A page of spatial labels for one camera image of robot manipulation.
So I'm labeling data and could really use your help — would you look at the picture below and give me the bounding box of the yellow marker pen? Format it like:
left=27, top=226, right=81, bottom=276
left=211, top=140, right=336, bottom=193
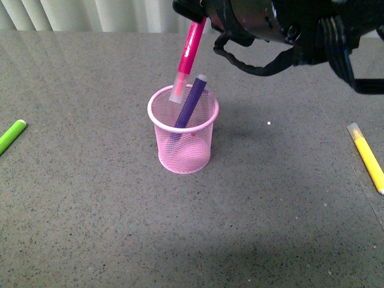
left=347, top=122, right=383, bottom=195

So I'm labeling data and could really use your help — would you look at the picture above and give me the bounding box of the purple marker pen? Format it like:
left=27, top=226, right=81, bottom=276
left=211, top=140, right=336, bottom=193
left=170, top=74, right=210, bottom=130

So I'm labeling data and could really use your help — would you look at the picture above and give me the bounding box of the pink marker pen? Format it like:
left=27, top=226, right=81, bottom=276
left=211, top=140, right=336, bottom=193
left=169, top=17, right=206, bottom=103

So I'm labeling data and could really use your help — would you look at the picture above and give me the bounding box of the pink mesh pen cup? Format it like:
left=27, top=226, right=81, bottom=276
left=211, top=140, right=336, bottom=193
left=147, top=85, right=219, bottom=174

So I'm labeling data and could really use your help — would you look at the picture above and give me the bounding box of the green marker pen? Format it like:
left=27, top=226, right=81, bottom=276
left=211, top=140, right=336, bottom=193
left=0, top=119, right=27, bottom=154

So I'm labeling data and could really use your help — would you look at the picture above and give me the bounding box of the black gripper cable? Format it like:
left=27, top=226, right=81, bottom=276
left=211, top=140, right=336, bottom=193
left=212, top=14, right=384, bottom=95

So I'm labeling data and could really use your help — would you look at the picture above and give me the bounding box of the grey pleated curtain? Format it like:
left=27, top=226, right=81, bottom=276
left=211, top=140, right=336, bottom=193
left=1, top=0, right=191, bottom=34

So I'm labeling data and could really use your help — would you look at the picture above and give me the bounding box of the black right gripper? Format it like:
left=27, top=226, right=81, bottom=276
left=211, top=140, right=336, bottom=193
left=172, top=0, right=383, bottom=65

